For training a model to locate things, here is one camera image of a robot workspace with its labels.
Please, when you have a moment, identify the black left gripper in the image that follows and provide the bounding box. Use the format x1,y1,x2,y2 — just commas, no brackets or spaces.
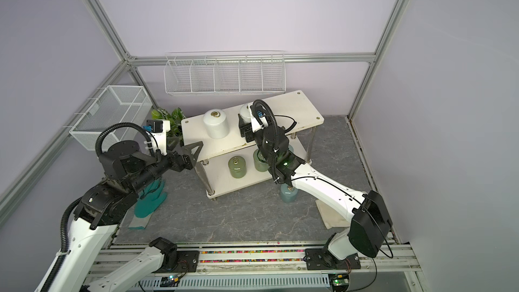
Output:
128,135,204,194

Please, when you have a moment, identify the white tea canister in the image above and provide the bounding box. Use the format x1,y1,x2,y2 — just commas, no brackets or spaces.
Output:
239,104,253,123
203,109,230,139

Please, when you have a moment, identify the large blue-grey tea canister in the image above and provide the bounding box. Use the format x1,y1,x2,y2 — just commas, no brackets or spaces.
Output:
280,183,299,203

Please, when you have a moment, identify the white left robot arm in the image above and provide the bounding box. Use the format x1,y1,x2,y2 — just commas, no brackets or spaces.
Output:
36,122,204,291

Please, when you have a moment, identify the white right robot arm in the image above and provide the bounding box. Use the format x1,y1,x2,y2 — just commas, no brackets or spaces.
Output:
240,99,393,260

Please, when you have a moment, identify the dark green tea canister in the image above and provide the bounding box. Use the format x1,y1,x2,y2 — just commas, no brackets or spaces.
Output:
228,155,247,178

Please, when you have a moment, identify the white two-tier shelf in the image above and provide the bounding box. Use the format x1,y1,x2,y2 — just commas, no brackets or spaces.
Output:
182,90,324,199

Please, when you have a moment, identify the light green tea canister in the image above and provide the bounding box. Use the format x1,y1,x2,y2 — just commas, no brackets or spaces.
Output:
253,149,269,172

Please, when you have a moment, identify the green artificial plant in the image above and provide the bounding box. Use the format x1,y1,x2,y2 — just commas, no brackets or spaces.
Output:
151,108,185,138

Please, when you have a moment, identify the green rubber glove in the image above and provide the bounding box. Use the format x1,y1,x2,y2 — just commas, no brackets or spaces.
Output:
128,178,168,230

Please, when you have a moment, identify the white mesh side basket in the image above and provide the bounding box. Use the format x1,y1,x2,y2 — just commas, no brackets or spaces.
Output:
69,85,152,151

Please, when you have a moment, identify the beige work glove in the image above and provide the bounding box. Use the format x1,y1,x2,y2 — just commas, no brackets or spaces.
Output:
316,200,351,229

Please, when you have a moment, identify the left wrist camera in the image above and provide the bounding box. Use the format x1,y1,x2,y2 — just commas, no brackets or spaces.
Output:
144,120,170,155

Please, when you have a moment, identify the long white wire basket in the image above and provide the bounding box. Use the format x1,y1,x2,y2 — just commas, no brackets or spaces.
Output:
164,51,287,95

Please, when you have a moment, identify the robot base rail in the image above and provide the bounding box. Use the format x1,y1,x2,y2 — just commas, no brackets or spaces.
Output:
86,241,422,292

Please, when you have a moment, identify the aluminium frame of enclosure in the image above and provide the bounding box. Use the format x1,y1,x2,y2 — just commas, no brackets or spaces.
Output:
1,0,409,225

